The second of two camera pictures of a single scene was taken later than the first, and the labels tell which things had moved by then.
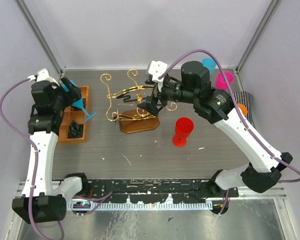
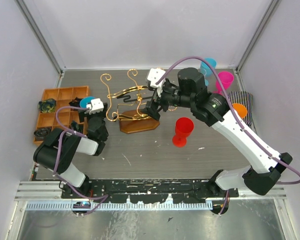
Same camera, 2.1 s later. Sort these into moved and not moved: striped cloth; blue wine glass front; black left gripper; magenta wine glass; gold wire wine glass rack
Moved: black left gripper; blue wine glass front
Not moved: striped cloth; gold wire wine glass rack; magenta wine glass
